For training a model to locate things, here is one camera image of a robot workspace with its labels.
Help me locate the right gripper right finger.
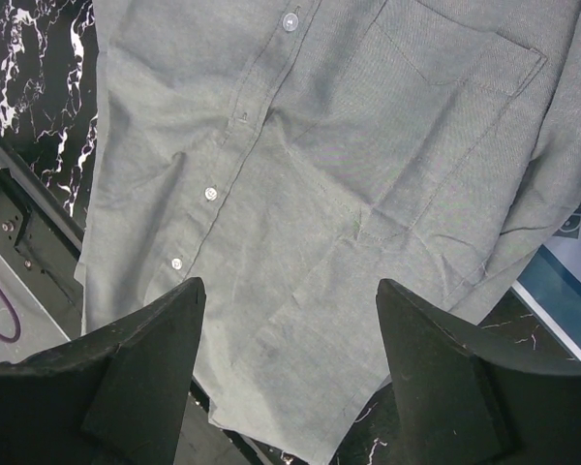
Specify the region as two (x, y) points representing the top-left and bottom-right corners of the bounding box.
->
(376, 279), (581, 464)

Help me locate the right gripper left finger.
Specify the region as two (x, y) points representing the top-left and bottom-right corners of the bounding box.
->
(0, 277), (206, 464)

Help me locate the grey button shirt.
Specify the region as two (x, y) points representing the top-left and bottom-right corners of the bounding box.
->
(76, 0), (581, 464)

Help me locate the blue patterned placemat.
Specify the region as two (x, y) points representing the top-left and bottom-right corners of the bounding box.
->
(512, 203), (581, 361)

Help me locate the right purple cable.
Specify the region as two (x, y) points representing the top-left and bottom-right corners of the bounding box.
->
(0, 263), (21, 344)

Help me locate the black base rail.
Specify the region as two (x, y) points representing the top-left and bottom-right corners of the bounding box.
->
(0, 146), (265, 464)

